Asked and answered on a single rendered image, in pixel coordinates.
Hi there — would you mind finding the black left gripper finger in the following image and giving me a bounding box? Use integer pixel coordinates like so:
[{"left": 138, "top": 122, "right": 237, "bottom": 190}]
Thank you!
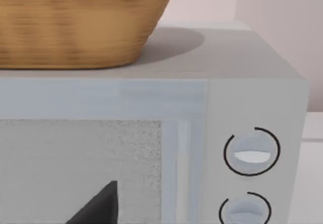
[{"left": 65, "top": 180, "right": 119, "bottom": 224}]

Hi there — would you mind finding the pale round microwave knob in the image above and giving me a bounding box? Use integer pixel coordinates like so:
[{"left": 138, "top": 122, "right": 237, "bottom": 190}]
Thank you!
[
  {"left": 223, "top": 127, "right": 281, "bottom": 177},
  {"left": 219, "top": 191, "right": 272, "bottom": 224}
]

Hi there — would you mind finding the microwave oven door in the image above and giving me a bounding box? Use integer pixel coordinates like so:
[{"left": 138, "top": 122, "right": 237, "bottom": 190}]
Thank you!
[{"left": 0, "top": 79, "right": 209, "bottom": 224}]

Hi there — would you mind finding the woven wicker basket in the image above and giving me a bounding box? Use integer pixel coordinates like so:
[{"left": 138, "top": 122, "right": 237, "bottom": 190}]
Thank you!
[{"left": 0, "top": 0, "right": 179, "bottom": 70}]

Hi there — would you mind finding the pale microwave oven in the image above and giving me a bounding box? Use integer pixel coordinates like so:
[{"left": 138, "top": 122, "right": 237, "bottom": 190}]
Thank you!
[{"left": 0, "top": 20, "right": 309, "bottom": 224}]

